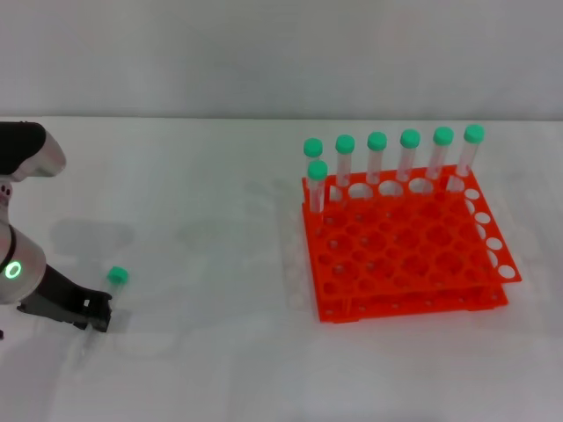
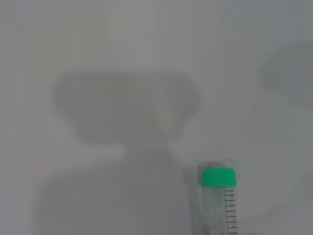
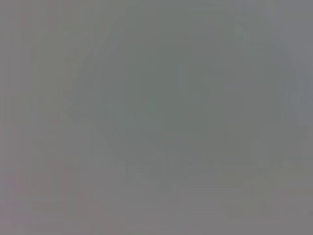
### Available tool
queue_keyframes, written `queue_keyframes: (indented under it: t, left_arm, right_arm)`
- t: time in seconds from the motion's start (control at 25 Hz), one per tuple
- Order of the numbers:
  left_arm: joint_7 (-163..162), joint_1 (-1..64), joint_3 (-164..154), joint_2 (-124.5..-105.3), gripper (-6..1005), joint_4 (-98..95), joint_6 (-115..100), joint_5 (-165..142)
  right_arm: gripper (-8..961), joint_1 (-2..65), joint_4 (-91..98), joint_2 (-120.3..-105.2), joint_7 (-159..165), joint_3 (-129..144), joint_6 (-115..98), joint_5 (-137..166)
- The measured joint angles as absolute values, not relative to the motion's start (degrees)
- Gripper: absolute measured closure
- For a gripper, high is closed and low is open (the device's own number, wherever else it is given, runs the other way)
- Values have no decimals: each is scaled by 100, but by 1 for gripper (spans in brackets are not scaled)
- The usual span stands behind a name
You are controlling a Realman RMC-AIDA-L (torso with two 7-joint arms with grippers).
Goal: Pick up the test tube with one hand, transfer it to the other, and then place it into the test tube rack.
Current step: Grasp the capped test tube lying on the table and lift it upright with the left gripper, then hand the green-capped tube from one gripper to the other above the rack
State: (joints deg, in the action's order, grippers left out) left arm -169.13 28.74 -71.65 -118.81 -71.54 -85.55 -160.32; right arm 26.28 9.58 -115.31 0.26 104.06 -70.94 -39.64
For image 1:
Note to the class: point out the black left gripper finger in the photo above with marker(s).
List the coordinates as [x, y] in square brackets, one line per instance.
[97, 324]
[102, 301]

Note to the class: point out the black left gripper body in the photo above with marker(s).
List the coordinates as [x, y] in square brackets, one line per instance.
[57, 299]

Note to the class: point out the clear tube green cap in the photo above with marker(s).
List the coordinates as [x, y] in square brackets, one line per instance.
[317, 176]
[345, 151]
[442, 140]
[409, 143]
[117, 275]
[312, 147]
[473, 138]
[377, 145]

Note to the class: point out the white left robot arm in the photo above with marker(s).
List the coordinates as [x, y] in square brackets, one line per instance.
[22, 264]

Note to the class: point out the orange test tube rack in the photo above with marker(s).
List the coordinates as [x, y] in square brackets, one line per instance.
[396, 246]

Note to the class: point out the silver black wrist camera box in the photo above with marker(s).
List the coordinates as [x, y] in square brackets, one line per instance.
[31, 147]

